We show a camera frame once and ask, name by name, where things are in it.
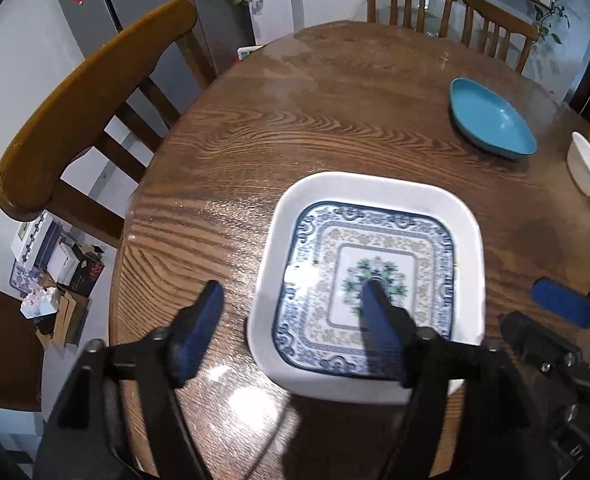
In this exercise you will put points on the light brown wooden chair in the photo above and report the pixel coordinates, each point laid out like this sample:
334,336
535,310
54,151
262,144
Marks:
90,90

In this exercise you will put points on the small-leaf hanging vine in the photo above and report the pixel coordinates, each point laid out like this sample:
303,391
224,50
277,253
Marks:
555,10

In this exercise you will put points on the black box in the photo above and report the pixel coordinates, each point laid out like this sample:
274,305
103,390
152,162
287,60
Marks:
87,270

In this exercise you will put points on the white tissue pack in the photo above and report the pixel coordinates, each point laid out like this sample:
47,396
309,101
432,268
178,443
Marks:
39,304

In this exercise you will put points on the dark wooden chair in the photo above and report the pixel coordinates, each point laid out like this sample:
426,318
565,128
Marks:
5,345

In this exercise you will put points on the blue plate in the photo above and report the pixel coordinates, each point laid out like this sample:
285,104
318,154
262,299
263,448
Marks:
490,117

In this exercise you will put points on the square patterned white plate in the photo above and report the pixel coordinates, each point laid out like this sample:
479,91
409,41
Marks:
325,240

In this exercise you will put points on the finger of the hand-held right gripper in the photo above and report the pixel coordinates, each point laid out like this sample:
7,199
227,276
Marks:
535,337
565,305

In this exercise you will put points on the brown cardboard box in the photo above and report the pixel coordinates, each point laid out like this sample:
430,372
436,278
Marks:
67,312

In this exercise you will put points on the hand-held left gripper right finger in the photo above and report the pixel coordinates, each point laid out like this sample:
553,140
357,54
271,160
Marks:
379,330

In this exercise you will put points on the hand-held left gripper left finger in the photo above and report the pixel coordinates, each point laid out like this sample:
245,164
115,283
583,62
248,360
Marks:
202,332

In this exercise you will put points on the white power strip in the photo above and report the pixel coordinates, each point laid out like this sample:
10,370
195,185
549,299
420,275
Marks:
249,51

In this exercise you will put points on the wide white bowl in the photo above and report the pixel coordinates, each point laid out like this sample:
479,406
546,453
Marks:
587,162

